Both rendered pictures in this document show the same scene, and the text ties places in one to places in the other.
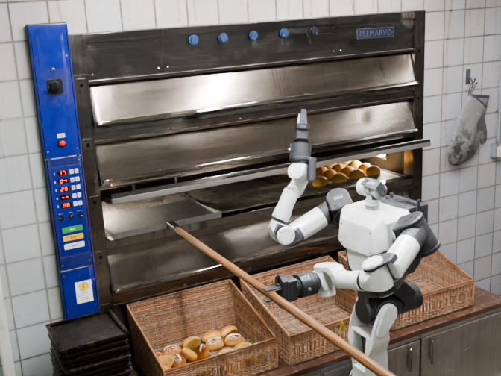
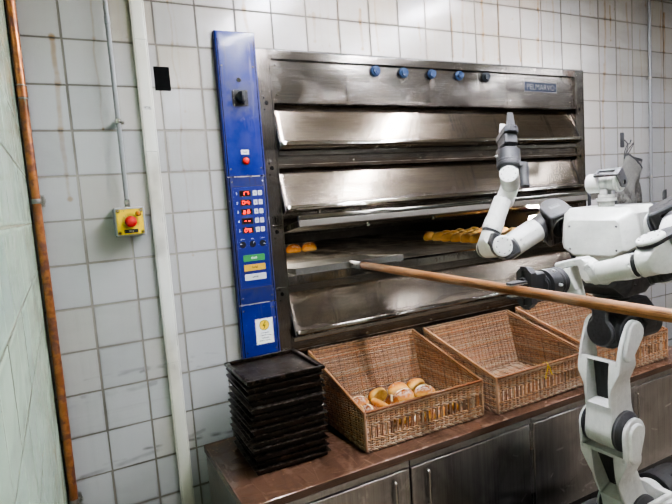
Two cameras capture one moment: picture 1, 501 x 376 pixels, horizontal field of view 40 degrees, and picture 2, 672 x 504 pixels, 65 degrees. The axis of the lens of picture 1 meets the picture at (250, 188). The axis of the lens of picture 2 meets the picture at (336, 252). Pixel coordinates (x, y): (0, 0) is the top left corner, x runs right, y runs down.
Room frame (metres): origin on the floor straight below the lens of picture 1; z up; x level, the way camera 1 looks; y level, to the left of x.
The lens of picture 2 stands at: (0.76, 0.44, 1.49)
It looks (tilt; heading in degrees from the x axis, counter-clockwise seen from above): 6 degrees down; 0
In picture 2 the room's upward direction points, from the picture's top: 4 degrees counter-clockwise
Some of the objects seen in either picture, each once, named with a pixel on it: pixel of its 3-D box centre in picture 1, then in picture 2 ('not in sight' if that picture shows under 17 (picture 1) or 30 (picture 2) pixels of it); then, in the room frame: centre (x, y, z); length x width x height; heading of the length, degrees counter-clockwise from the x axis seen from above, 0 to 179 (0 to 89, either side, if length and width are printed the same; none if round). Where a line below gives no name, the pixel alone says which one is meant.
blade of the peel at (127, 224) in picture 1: (156, 215); (333, 261); (3.27, 0.48, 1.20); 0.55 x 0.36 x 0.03; 118
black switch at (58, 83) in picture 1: (55, 80); (241, 91); (2.85, 0.78, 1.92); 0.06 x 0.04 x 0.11; 118
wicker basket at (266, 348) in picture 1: (200, 335); (392, 381); (2.90, 0.26, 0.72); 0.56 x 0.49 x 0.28; 117
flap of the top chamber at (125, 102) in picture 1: (271, 84); (449, 125); (3.38, -0.13, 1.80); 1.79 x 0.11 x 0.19; 118
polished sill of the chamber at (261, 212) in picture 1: (273, 208); (452, 256); (3.41, -0.12, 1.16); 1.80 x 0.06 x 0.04; 118
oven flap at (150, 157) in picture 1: (273, 136); (451, 179); (3.38, -0.13, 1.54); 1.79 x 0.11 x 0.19; 118
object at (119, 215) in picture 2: not in sight; (129, 221); (2.65, 1.18, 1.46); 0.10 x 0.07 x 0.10; 118
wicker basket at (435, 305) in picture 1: (404, 278); (589, 331); (3.44, -0.81, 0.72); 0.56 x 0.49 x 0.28; 116
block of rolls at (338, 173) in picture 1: (321, 166); (481, 234); (4.04, -0.44, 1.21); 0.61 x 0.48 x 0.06; 28
